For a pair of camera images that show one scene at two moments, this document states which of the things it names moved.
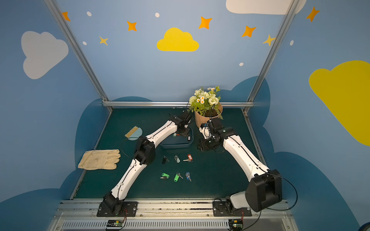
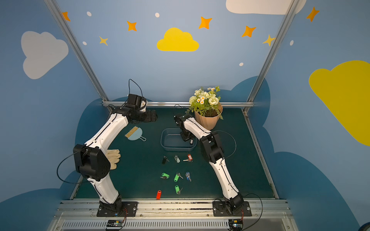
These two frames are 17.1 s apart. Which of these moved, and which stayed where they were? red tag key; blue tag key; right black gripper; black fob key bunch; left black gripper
Moved: right black gripper; left black gripper
Stayed: black fob key bunch; blue tag key; red tag key
